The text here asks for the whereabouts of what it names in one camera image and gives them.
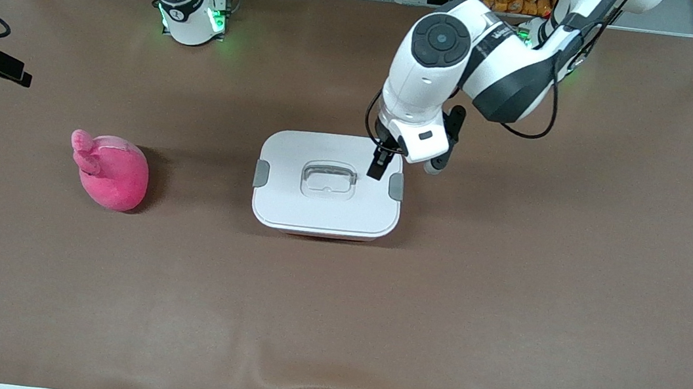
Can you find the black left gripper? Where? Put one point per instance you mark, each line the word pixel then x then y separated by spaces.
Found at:
pixel 380 160

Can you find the white plastic box lid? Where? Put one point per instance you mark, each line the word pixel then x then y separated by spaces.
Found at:
pixel 324 212

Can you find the pink plush toy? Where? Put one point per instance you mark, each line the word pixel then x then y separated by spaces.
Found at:
pixel 114 176

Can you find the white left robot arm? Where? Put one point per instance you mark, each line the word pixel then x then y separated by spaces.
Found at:
pixel 427 79

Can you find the grey lid latch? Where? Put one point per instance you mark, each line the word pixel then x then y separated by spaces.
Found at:
pixel 396 187
pixel 261 173

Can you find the brown table mat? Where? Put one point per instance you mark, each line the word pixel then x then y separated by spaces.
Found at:
pixel 504 306

